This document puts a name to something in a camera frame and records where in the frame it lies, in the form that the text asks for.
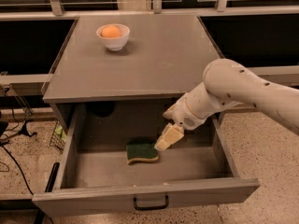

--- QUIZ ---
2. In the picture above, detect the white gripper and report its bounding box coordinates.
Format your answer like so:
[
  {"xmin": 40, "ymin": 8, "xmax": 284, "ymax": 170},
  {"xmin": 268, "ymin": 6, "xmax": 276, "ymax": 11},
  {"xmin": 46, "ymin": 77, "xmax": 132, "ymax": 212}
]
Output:
[{"xmin": 154, "ymin": 93, "xmax": 208, "ymax": 151}]

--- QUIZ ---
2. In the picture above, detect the green and yellow sponge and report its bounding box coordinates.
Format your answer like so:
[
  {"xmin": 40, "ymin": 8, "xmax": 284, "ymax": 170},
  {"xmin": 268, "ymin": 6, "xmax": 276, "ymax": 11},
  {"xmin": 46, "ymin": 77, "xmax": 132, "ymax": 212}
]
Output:
[{"xmin": 126, "ymin": 141, "xmax": 159, "ymax": 164}]

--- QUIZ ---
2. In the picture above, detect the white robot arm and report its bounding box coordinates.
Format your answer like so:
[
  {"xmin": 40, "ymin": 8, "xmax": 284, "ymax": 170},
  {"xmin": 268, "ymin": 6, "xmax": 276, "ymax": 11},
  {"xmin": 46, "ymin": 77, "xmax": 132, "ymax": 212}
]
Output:
[{"xmin": 155, "ymin": 59, "xmax": 299, "ymax": 151}]

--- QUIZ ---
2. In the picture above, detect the grey cabinet with counter top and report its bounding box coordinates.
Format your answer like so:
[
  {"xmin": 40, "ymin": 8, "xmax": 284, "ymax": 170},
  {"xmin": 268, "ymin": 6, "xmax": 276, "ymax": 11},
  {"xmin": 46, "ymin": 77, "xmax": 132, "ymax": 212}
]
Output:
[{"xmin": 41, "ymin": 13, "xmax": 239, "ymax": 134}]

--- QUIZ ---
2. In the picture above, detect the open grey top drawer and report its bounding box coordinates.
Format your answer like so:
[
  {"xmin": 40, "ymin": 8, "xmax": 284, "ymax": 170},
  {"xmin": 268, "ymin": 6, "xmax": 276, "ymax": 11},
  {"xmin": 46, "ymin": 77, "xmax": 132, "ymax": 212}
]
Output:
[{"xmin": 33, "ymin": 103, "xmax": 260, "ymax": 217}]

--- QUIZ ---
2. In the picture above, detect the black bar beside drawer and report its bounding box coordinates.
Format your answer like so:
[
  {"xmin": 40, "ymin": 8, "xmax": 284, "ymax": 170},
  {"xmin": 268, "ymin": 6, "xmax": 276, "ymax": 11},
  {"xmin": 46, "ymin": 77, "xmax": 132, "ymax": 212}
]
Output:
[{"xmin": 33, "ymin": 161, "xmax": 61, "ymax": 224}]

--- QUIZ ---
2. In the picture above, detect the white ceramic bowl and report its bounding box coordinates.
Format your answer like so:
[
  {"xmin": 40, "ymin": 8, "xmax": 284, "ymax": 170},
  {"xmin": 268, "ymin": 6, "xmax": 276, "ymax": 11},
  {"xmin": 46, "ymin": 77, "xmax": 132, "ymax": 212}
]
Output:
[{"xmin": 96, "ymin": 24, "xmax": 130, "ymax": 51}]

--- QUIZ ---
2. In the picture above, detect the orange fruit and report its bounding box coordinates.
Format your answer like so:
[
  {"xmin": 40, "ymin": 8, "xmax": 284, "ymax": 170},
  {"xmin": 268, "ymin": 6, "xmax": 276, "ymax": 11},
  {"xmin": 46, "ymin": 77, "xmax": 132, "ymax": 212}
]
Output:
[{"xmin": 101, "ymin": 25, "xmax": 121, "ymax": 38}]

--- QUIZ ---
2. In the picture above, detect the black stand on floor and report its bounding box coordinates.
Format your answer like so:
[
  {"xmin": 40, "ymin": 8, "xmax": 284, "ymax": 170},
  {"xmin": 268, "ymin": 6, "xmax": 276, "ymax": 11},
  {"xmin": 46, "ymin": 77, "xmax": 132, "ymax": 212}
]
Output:
[{"xmin": 0, "ymin": 87, "xmax": 38, "ymax": 145}]

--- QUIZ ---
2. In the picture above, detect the metal window railing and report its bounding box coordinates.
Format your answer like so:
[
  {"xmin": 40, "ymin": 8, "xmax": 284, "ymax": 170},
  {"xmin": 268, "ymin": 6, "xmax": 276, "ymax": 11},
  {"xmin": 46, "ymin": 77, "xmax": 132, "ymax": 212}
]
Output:
[{"xmin": 0, "ymin": 0, "xmax": 299, "ymax": 20}]

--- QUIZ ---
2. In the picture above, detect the black drawer handle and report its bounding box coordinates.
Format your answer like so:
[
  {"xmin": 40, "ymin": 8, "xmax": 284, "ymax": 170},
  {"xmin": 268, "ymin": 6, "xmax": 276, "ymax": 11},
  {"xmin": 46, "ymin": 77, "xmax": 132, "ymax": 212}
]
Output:
[{"xmin": 133, "ymin": 195, "xmax": 169, "ymax": 211}]

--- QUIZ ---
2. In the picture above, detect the wire basket with green item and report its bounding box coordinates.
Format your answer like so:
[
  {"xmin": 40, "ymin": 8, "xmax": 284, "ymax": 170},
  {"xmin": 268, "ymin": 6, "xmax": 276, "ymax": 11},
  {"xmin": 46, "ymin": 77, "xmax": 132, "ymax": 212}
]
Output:
[{"xmin": 50, "ymin": 122, "xmax": 67, "ymax": 153}]

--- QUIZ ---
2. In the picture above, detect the black floor cable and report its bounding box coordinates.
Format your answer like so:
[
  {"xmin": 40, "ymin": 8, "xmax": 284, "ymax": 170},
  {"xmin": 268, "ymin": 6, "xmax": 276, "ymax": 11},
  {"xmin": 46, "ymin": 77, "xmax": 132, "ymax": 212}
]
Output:
[{"xmin": 0, "ymin": 142, "xmax": 35, "ymax": 196}]

